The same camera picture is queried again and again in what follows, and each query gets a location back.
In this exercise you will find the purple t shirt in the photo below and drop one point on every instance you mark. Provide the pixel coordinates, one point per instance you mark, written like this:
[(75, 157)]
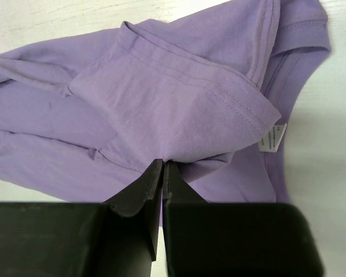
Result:
[(82, 117)]

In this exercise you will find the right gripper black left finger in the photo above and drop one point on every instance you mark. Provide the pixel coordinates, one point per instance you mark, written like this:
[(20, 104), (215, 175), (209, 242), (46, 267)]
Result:
[(115, 238)]

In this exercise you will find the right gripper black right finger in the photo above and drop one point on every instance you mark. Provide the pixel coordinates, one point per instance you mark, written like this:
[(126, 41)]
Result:
[(233, 239)]

